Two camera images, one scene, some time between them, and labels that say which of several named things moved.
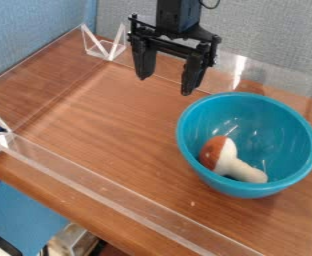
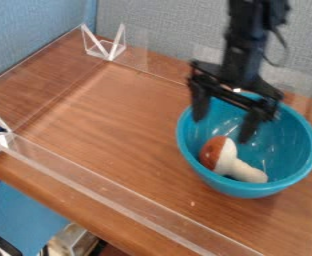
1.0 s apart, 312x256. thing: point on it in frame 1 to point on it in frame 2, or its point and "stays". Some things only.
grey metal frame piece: x=73 y=241 stays
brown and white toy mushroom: x=217 y=155 stays
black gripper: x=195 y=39 to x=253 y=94
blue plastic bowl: x=248 y=142 stays
